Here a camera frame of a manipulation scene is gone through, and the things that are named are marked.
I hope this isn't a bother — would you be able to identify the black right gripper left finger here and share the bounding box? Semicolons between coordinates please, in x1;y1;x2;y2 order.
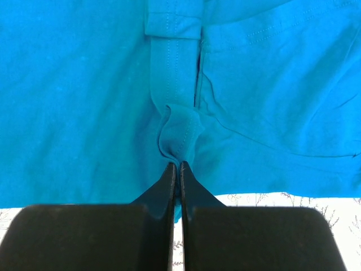
1;163;177;270

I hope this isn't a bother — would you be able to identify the floral patterned table mat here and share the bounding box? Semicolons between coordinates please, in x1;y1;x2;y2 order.
0;191;361;271

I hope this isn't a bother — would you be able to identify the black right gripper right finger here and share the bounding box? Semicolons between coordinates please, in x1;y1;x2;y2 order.
180;162;345;271

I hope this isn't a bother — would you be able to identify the blue t shirt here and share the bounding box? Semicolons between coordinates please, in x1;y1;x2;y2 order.
1;1;360;208

